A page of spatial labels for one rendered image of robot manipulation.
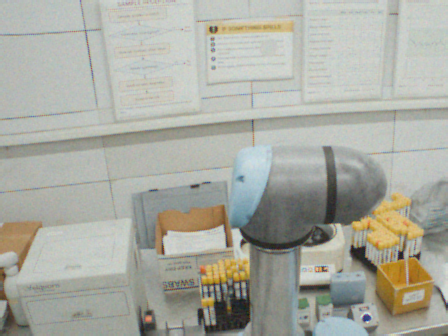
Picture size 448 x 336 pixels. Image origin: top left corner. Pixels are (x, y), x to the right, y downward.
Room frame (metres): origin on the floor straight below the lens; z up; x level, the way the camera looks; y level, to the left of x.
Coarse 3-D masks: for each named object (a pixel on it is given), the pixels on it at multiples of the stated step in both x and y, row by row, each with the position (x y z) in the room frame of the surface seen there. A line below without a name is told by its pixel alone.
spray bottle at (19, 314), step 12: (12, 252) 1.19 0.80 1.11; (0, 264) 1.14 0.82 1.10; (12, 264) 1.17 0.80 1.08; (12, 276) 1.16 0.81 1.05; (0, 288) 1.12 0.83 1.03; (12, 288) 1.14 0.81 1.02; (12, 300) 1.14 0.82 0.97; (12, 312) 1.14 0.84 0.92; (24, 312) 1.14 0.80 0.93; (24, 324) 1.14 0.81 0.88
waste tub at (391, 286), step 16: (384, 272) 1.31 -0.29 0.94; (400, 272) 1.33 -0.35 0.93; (416, 272) 1.32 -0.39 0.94; (384, 288) 1.25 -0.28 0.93; (400, 288) 1.19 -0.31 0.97; (416, 288) 1.20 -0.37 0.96; (432, 288) 1.22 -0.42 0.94; (384, 304) 1.24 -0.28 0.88; (400, 304) 1.19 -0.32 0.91; (416, 304) 1.21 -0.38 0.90
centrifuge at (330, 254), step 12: (324, 228) 1.55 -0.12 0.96; (336, 228) 1.50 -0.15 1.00; (336, 240) 1.43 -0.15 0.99; (312, 252) 1.38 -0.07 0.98; (324, 252) 1.38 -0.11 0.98; (336, 252) 1.39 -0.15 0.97; (312, 264) 1.38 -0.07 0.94; (324, 264) 1.38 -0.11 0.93; (336, 264) 1.39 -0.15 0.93; (300, 276) 1.34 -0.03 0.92; (312, 276) 1.34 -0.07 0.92; (324, 276) 1.34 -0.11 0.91; (300, 288) 1.33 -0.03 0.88; (312, 288) 1.33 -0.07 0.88
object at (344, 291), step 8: (352, 272) 1.27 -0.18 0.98; (360, 272) 1.27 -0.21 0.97; (336, 280) 1.24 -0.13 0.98; (344, 280) 1.24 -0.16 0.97; (352, 280) 1.24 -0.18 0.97; (360, 280) 1.24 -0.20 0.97; (336, 288) 1.23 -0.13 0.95; (344, 288) 1.24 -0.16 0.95; (352, 288) 1.24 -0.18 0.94; (360, 288) 1.24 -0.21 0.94; (336, 296) 1.23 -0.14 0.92; (344, 296) 1.24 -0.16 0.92; (352, 296) 1.24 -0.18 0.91; (360, 296) 1.24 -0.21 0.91; (336, 304) 1.23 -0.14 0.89; (344, 304) 1.23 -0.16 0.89; (352, 304) 1.23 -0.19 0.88
